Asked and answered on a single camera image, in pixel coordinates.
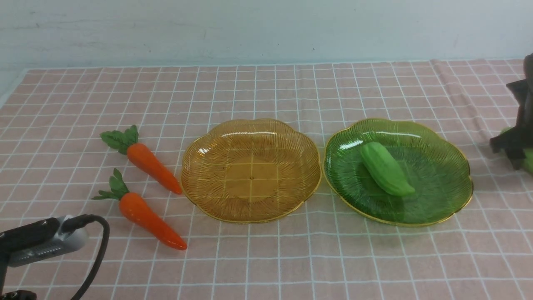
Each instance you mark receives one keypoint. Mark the amber glass plate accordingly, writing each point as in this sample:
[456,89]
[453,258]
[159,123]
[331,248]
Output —
[250,171]

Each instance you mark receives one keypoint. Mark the green gourd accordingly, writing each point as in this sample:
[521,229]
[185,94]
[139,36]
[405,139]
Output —
[385,170]
[519,148]

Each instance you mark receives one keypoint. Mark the pink checked tablecloth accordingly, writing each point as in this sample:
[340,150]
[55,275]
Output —
[53,162]

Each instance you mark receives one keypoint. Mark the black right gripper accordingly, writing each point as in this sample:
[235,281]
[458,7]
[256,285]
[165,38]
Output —
[522,90]

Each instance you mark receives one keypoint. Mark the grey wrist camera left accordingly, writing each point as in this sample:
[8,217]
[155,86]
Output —
[43,240]

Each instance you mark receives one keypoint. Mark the green glass plate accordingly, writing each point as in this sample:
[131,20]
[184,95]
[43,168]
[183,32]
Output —
[437,169]

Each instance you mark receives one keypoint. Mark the orange carrot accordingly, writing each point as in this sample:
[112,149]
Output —
[135,209]
[127,143]

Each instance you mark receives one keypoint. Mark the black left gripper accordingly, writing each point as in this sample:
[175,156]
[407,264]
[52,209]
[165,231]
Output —
[17,294]

